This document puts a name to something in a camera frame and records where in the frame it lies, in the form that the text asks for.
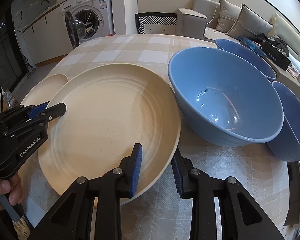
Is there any blue bowl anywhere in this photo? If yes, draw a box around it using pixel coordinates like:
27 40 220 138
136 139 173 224
215 38 276 81
267 81 300 161
168 47 284 147

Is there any grey drawer cabinet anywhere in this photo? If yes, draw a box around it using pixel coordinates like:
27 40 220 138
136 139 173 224
265 58 300 100

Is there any black patterned chair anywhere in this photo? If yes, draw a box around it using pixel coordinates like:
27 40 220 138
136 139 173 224
135 12 177 35

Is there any grey cushion left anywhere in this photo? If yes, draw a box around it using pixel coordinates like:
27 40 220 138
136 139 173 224
216 0 241 33

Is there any person left hand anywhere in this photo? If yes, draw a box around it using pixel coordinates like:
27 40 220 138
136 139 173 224
0 173 25 211

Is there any cream plate front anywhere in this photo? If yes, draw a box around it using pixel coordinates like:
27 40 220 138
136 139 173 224
38 63 181 197

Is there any black storage box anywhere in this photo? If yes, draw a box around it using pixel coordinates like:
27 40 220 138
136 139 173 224
260 40 291 70

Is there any grey cushion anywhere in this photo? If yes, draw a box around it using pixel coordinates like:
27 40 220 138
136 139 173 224
227 3 273 39
216 0 241 33

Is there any cream plate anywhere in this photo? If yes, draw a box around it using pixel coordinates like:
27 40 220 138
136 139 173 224
38 63 181 197
20 74 68 107

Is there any grey cushion right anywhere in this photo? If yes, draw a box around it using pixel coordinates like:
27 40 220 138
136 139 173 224
227 3 273 39

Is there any black jacket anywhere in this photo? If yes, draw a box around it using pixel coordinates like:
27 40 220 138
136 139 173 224
249 34 289 56

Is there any grey sofa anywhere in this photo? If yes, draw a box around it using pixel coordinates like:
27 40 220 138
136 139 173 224
175 0 238 42

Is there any white washing machine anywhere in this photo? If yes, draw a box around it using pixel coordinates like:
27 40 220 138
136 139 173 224
61 0 115 48

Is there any blue bowl back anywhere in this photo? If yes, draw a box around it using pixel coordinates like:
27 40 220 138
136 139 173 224
215 38 276 81

